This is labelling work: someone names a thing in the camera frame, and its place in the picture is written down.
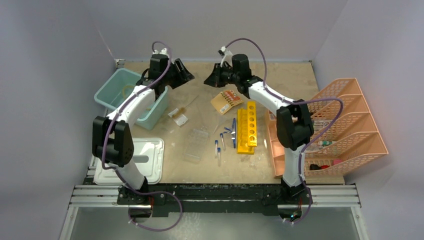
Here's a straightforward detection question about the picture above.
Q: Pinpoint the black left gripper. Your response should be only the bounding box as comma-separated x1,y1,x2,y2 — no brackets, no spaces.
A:
162,59,194,90

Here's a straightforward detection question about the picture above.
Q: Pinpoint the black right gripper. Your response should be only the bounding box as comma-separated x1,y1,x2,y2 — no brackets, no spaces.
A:
205,63,241,88

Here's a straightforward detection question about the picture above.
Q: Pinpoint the brown test tube brush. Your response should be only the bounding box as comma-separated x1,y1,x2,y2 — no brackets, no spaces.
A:
171,95,198,119

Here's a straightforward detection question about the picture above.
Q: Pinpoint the yellow rubber tube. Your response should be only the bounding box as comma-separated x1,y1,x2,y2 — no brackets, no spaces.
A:
121,84,135,100

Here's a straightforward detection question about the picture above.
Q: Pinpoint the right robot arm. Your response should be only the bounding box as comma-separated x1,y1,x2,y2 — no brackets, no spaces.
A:
204,54,314,204

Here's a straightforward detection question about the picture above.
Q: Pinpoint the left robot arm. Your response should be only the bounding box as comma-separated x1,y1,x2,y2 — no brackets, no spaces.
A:
91,53,194,205

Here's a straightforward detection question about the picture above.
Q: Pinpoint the tan spiral notebook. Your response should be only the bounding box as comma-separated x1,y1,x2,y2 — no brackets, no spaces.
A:
210,90,244,115

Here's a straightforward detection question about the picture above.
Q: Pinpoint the white plastic pouch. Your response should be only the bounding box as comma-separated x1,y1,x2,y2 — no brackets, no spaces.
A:
168,109,189,127

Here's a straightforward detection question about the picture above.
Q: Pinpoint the clear plastic funnel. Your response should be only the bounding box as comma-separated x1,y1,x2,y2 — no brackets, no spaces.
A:
212,115,230,134

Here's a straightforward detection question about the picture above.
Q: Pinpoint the teal plastic bin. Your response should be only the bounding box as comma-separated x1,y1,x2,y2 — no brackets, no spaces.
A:
94,68,169,131

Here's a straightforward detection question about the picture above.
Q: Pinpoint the blue capped test tube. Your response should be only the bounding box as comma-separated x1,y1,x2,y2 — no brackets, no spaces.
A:
214,140,219,158
219,133,226,150
217,147,222,167

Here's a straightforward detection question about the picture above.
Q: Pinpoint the yellow test tube rack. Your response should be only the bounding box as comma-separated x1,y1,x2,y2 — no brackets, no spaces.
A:
236,101,258,155

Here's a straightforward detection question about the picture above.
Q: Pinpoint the white plastic bin lid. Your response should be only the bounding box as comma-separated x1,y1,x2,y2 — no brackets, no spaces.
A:
93,137,165,185

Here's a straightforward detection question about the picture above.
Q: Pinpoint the orange plastic file organizer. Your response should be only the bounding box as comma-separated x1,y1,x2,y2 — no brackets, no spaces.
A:
267,78,389,177

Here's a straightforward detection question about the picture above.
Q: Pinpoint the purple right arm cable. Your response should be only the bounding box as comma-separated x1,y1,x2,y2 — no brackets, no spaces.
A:
223,38,344,225

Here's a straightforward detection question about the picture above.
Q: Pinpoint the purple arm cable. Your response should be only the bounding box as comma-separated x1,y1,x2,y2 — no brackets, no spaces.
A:
223,38,344,225
100,41,183,232

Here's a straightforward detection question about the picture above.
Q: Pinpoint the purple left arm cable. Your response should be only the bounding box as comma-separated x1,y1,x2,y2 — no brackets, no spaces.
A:
100,41,183,232

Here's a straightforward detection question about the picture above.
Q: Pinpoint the aluminium rail frame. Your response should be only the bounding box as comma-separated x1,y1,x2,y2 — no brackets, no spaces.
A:
58,58,370,240

